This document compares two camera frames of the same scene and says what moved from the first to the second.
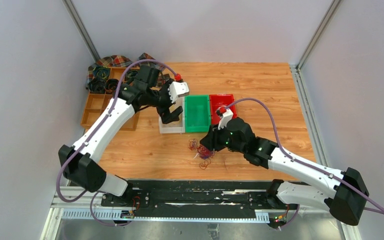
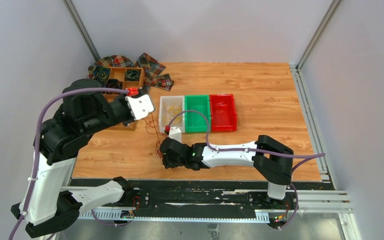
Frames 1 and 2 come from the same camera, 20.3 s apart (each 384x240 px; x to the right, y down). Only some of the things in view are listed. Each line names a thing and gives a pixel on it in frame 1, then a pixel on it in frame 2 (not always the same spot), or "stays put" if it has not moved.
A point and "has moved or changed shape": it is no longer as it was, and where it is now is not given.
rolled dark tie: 111,85 stays put
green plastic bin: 197,113 stays put
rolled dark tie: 100,72 stays put
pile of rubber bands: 204,152 has moved or changed shape
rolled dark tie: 130,74 stays put
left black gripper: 167,117 -> 123,98
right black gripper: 211,140 -> 169,163
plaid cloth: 122,61 stays put
